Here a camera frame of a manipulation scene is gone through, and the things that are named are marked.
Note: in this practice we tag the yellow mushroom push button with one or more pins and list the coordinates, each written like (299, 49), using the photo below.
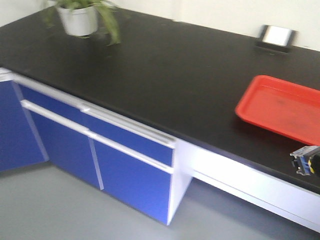
(306, 160)

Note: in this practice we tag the white plant pot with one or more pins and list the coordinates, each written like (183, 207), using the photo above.
(79, 22)

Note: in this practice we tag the red plastic tray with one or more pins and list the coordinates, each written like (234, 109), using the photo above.
(289, 109)

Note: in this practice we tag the blue white lab bench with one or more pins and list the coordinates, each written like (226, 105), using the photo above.
(184, 80)

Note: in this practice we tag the black white power socket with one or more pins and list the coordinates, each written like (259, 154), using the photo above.
(276, 38)

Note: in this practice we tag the green plant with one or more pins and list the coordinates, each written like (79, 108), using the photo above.
(105, 14)

